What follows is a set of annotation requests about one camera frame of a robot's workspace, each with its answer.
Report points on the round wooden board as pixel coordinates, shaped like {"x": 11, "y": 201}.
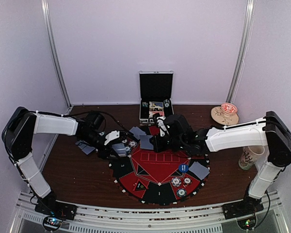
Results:
{"x": 222, "y": 118}

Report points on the single card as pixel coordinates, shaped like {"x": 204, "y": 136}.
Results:
{"x": 145, "y": 142}

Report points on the aluminium poker case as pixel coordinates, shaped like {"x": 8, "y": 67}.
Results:
{"x": 154, "y": 86}

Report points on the card decks in case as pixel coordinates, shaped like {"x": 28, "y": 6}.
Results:
{"x": 156, "y": 107}

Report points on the chip stack under right arm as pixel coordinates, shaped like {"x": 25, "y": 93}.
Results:
{"x": 250, "y": 154}

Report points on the red white patterned bowl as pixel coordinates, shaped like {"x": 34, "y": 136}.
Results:
{"x": 229, "y": 108}

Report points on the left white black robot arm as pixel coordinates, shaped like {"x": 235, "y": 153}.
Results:
{"x": 25, "y": 126}

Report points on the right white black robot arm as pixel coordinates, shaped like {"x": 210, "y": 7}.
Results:
{"x": 269, "y": 131}

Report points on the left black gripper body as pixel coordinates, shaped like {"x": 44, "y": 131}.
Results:
{"x": 102, "y": 153}

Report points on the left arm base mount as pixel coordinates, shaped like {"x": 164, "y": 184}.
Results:
{"x": 57, "y": 209}

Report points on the aluminium front rail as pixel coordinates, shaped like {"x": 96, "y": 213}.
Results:
{"x": 196, "y": 219}

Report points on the chip on seat five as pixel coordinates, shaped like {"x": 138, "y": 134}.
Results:
{"x": 132, "y": 144}

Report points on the blue chip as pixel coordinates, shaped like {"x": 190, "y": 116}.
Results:
{"x": 181, "y": 192}

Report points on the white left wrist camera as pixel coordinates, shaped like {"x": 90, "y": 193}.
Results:
{"x": 113, "y": 135}

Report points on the blue checkered card deck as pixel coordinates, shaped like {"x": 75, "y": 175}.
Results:
{"x": 120, "y": 149}

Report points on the round red black poker mat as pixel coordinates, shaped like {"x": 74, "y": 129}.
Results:
{"x": 146, "y": 175}

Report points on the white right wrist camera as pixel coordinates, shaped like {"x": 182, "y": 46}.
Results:
{"x": 161, "y": 125}

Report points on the teal chip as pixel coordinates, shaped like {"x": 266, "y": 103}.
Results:
{"x": 128, "y": 149}

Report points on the chips in case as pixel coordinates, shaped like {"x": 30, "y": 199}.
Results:
{"x": 166, "y": 103}

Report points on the blue small blind button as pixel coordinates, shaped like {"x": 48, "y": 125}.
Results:
{"x": 183, "y": 168}

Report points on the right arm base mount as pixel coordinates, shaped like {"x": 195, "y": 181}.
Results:
{"x": 247, "y": 206}

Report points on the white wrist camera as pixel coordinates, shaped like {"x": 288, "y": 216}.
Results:
{"x": 161, "y": 125}
{"x": 113, "y": 135}

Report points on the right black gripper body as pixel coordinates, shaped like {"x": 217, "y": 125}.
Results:
{"x": 175, "y": 144}

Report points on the white chip stack near ten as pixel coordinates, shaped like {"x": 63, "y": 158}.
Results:
{"x": 176, "y": 182}

